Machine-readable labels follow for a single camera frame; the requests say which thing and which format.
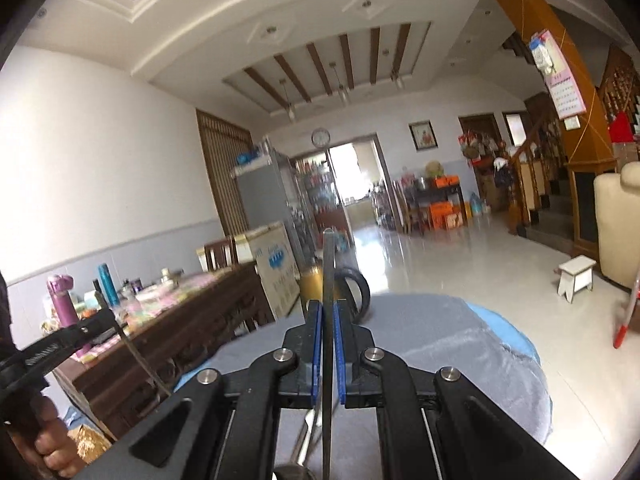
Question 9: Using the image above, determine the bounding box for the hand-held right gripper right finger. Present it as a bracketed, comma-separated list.
[332, 299, 581, 480]

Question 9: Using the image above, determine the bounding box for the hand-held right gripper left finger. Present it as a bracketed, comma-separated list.
[75, 300, 326, 480]

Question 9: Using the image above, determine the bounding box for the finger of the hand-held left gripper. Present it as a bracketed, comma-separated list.
[0, 310, 117, 391]

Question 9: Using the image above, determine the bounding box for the person's left hand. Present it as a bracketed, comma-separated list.
[9, 394, 87, 480]

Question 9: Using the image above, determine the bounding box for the purple thermos bottle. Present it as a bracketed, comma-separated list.
[46, 275, 79, 329]

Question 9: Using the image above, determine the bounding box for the teal bottle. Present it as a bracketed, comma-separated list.
[98, 263, 121, 309]

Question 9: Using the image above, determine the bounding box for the golden kettle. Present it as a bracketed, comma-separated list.
[299, 259, 372, 322]

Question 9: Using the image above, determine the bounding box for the gold patterned bag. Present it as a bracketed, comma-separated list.
[66, 424, 114, 467]

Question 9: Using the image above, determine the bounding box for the white chest freezer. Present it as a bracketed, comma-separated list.
[196, 221, 304, 322]

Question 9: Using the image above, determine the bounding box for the grey table cloth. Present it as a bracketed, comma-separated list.
[172, 292, 553, 480]

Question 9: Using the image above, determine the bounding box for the dark carved wooden table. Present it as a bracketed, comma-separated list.
[52, 262, 276, 441]

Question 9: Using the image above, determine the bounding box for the wooden chair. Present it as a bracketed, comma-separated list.
[203, 237, 239, 272]

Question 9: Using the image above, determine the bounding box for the glass display cabinet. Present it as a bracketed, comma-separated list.
[294, 152, 335, 242]

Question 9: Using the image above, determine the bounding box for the grey refrigerator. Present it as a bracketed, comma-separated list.
[231, 150, 307, 242]

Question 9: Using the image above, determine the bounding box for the dark side table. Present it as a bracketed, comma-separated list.
[394, 174, 469, 234]

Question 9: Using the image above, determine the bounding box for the wooden slatted door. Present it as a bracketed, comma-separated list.
[195, 108, 254, 239]

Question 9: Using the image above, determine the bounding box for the pendant lamp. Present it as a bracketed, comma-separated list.
[330, 62, 351, 107]
[280, 79, 297, 122]
[387, 52, 406, 92]

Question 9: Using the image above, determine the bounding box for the small white stool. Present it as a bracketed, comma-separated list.
[556, 254, 597, 304]

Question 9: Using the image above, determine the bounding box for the wooden staircase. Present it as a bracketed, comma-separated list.
[506, 107, 575, 257]

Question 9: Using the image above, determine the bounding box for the red child chair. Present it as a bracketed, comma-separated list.
[613, 266, 640, 349]

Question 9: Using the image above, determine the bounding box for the cream armchair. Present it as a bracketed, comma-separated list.
[593, 161, 640, 289]

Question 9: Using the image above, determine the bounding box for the wooden pillar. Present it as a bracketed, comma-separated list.
[482, 0, 620, 262]

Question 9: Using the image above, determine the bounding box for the framed wall picture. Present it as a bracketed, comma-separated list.
[408, 120, 435, 152]

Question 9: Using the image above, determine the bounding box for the pink wall calendar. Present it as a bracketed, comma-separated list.
[529, 29, 587, 120]

